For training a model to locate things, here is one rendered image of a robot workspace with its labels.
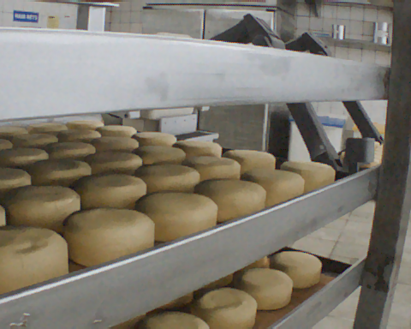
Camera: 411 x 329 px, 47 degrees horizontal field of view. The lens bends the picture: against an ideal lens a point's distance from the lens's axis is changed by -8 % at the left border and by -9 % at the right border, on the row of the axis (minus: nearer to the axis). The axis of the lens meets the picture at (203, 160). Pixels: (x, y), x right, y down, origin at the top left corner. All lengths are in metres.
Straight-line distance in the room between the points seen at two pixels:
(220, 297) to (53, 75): 0.26
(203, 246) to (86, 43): 0.12
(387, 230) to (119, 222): 0.28
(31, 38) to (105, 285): 0.10
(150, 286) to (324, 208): 0.17
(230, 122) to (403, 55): 4.47
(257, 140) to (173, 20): 1.45
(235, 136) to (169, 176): 4.52
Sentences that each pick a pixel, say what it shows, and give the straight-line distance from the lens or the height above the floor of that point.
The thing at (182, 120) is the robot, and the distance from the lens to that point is 1.79.
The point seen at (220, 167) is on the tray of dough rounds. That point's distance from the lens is 0.42.
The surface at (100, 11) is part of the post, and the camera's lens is 0.73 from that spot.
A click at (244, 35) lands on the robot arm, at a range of 1.37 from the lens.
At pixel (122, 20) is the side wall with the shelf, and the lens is 6.52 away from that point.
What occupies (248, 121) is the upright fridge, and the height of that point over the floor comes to 0.68.
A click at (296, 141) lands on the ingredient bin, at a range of 4.99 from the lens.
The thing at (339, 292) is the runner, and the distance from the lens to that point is 0.45.
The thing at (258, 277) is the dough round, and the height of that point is 1.06.
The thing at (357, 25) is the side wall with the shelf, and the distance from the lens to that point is 5.54.
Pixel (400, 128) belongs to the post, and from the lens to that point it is 0.46.
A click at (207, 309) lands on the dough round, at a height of 1.06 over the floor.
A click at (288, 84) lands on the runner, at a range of 0.29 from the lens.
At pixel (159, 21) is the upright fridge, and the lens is 5.20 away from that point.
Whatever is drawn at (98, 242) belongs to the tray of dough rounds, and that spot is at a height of 1.15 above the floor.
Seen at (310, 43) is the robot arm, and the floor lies 1.32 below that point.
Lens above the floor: 1.24
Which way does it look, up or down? 11 degrees down
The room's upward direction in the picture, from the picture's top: 4 degrees clockwise
